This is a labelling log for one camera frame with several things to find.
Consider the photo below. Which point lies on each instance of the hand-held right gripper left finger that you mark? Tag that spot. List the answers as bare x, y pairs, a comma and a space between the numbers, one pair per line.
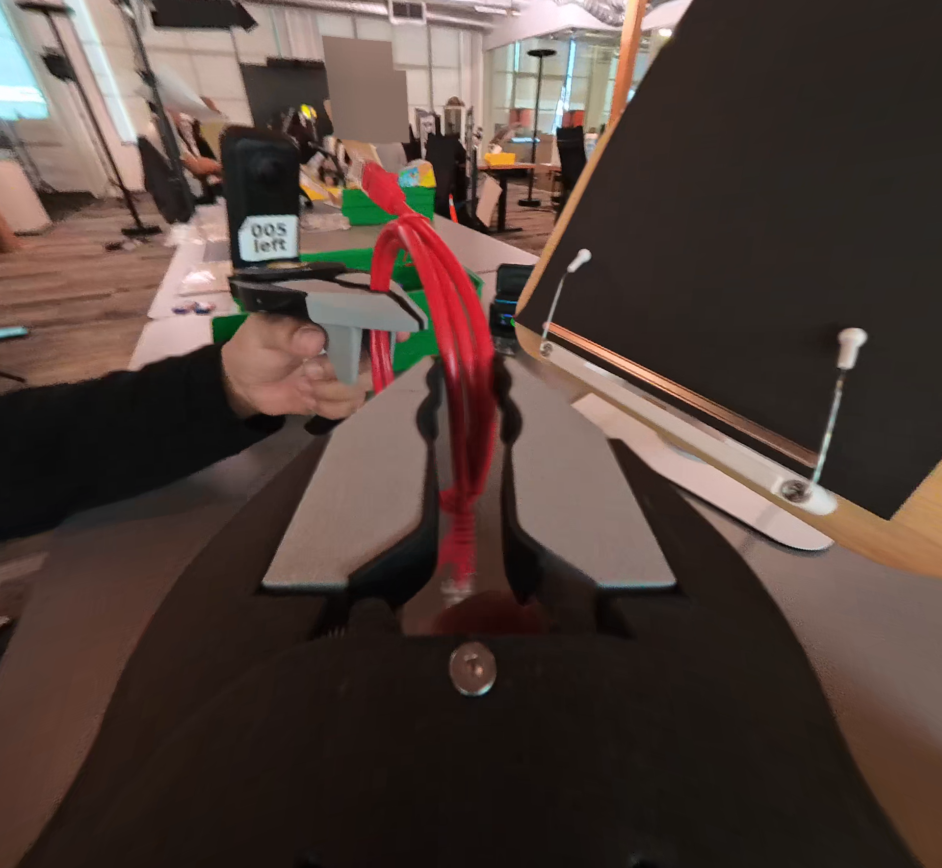
360, 500

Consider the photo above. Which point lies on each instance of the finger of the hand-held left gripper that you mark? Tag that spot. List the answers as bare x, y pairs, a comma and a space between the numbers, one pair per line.
372, 282
346, 309

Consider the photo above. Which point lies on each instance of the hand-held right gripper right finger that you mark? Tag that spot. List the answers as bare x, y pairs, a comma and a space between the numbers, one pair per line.
581, 507

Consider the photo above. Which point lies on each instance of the green plastic bin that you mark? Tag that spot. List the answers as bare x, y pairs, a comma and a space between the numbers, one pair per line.
408, 353
368, 210

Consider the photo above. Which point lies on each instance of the person's left hand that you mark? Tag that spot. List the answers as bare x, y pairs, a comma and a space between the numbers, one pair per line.
272, 368

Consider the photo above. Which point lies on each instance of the black light stand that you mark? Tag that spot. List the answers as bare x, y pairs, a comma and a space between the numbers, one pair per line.
143, 228

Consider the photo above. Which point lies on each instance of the black battery charger case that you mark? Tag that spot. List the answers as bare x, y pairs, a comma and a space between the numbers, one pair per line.
511, 279

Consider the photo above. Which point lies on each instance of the black overhead panel light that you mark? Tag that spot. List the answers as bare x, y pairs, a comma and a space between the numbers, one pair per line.
199, 13

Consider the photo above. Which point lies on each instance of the white-tipped page holder pin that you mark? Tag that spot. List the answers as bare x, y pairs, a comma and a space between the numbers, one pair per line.
581, 259
851, 346

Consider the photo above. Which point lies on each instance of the black office chair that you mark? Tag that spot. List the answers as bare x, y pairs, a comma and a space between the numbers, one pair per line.
570, 154

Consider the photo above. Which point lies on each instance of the black floor lamp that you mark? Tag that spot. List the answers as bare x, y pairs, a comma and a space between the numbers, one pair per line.
541, 53

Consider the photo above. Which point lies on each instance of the black wooden book stand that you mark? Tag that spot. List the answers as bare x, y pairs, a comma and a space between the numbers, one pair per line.
773, 147

